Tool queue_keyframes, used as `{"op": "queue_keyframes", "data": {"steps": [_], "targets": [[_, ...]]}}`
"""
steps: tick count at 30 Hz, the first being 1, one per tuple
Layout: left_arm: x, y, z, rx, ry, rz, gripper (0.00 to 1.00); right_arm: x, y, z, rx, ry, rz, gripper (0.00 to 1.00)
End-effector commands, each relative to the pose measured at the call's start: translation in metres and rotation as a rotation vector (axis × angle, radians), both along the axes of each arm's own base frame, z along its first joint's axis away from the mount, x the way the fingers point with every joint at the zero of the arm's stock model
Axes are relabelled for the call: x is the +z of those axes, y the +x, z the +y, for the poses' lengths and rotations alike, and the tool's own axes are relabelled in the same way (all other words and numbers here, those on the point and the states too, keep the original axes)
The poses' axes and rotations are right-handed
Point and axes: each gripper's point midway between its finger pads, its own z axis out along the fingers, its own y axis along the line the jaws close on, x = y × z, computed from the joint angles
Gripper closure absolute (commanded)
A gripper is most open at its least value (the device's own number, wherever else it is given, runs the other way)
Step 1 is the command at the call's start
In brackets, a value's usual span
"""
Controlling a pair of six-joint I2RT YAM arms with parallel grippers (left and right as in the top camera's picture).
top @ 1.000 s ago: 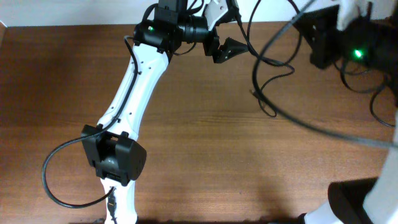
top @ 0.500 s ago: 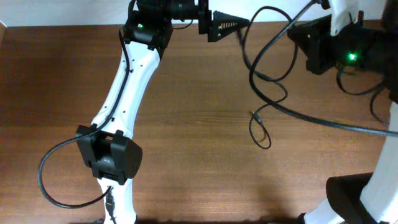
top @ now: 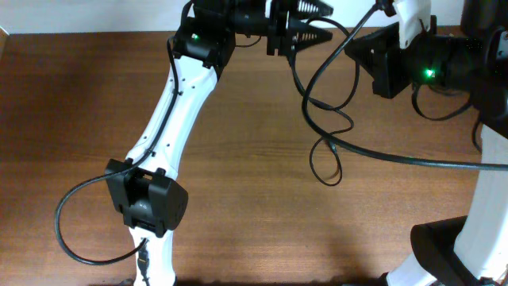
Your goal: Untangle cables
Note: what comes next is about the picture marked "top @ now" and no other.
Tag left camera cable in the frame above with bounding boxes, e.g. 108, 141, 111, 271
54, 35, 183, 286

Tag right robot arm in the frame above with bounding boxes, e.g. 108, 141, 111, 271
374, 1, 507, 285

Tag right camera cable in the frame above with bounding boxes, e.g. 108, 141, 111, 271
300, 2, 508, 172

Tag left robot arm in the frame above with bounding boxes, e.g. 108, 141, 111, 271
105, 0, 333, 285

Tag camera cable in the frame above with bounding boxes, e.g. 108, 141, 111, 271
54, 35, 183, 286
300, 2, 508, 172

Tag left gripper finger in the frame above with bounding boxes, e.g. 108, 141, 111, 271
287, 17, 333, 54
291, 0, 333, 19

